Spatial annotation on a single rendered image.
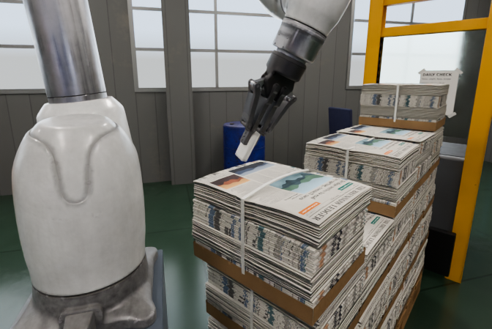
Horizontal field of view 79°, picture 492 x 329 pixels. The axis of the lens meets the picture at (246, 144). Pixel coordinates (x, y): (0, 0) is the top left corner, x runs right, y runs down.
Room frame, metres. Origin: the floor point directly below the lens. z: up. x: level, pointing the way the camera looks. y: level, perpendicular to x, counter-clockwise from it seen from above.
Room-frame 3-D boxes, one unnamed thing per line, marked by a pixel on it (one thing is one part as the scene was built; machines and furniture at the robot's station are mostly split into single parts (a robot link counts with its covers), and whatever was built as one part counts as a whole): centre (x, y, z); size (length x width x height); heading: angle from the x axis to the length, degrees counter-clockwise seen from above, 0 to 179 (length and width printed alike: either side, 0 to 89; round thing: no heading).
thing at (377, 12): (2.20, -0.91, 0.93); 0.09 x 0.09 x 1.85; 49
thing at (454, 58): (2.00, -1.17, 1.28); 0.57 x 0.01 x 0.65; 49
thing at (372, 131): (1.42, -0.68, 1.06); 0.37 x 0.28 x 0.01; 48
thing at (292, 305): (0.66, -0.17, 0.86); 0.29 x 0.16 x 0.04; 139
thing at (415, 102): (1.66, -0.87, 0.65); 0.39 x 0.30 x 1.29; 49
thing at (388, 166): (1.21, -0.48, 0.95); 0.38 x 0.29 x 0.23; 49
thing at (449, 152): (2.26, -1.40, 0.40); 0.70 x 0.55 x 0.80; 49
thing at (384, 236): (1.11, -0.40, 0.42); 1.17 x 0.39 x 0.83; 139
